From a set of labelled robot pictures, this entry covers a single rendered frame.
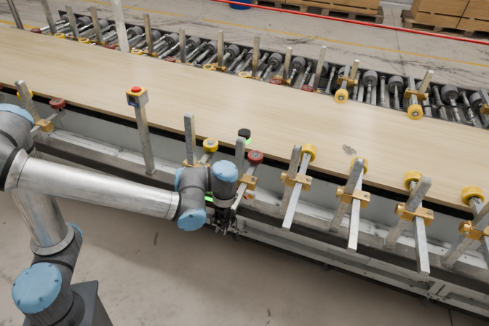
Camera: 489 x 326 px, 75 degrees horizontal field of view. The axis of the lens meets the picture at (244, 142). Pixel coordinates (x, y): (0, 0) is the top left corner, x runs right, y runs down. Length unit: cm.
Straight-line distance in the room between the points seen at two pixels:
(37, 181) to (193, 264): 148
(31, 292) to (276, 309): 133
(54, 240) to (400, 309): 195
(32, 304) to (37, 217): 28
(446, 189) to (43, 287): 172
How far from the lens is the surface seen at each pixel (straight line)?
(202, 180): 110
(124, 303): 223
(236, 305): 214
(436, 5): 718
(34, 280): 139
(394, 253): 168
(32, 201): 124
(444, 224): 187
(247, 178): 153
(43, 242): 140
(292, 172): 141
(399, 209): 148
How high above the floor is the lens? 197
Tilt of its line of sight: 39 degrees down
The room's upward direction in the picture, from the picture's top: 4 degrees clockwise
